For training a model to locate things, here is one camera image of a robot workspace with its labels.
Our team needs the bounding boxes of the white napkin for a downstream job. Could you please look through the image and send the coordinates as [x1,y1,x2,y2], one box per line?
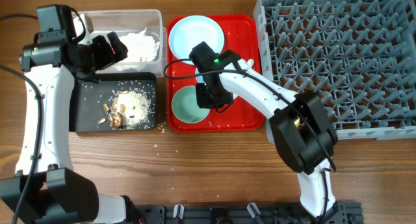
[117,28,160,63]

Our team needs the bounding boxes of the green bowl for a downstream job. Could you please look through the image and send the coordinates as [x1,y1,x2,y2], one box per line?
[171,86,210,124]

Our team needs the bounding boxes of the white plastic fork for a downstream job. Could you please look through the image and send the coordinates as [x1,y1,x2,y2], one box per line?
[246,58,255,68]

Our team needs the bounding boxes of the food scraps and rice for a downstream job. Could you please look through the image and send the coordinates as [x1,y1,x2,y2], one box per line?
[97,90,155,130]

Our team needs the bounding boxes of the light blue plate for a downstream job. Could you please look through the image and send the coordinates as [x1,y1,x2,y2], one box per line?
[168,15,225,60]

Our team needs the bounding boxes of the light blue bowl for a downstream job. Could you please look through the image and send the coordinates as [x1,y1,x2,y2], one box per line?
[194,68,205,84]

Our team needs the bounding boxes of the yellow cup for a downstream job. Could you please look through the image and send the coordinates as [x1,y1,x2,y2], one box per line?
[294,118,300,128]

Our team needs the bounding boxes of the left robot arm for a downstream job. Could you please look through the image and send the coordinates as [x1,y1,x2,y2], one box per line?
[1,5,135,223]

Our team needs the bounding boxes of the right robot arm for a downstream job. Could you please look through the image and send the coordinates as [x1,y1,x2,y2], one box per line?
[189,42,338,222]

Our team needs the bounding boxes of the black waste tray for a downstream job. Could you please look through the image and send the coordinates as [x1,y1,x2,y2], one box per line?
[70,72,157,133]

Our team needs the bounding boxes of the grey dishwasher rack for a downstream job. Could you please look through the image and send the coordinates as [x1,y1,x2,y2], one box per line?
[253,0,415,140]

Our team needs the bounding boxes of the clear plastic bin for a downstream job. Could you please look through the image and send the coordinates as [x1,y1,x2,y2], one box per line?
[73,9,167,77]

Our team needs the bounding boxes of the red serving tray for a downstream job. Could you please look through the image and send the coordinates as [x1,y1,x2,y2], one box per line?
[166,14,265,133]

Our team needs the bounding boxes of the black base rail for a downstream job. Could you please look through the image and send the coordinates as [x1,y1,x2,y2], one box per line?
[136,201,365,224]

